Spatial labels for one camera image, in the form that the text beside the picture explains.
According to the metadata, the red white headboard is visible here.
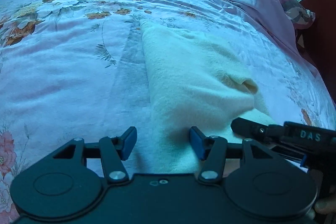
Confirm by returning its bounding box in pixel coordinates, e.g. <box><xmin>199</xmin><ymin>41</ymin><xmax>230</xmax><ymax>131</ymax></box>
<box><xmin>296</xmin><ymin>0</ymin><xmax>335</xmax><ymax>101</ymax></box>

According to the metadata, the floral pink bed sheet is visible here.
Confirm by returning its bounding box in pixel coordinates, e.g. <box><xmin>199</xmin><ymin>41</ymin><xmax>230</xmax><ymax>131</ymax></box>
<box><xmin>1</xmin><ymin>0</ymin><xmax>335</xmax><ymax>223</ymax></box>

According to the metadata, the pink blanket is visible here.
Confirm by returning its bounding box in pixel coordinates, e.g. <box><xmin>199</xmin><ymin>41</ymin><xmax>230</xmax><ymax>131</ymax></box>
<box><xmin>178</xmin><ymin>0</ymin><xmax>320</xmax><ymax>75</ymax></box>

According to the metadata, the cream knit sweater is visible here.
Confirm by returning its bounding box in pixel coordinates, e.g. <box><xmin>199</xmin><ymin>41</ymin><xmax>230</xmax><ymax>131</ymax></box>
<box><xmin>140</xmin><ymin>20</ymin><xmax>273</xmax><ymax>173</ymax></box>

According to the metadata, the person right hand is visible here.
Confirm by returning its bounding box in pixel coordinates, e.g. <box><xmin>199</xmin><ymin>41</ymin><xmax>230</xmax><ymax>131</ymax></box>
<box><xmin>314</xmin><ymin>197</ymin><xmax>336</xmax><ymax>214</ymax></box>

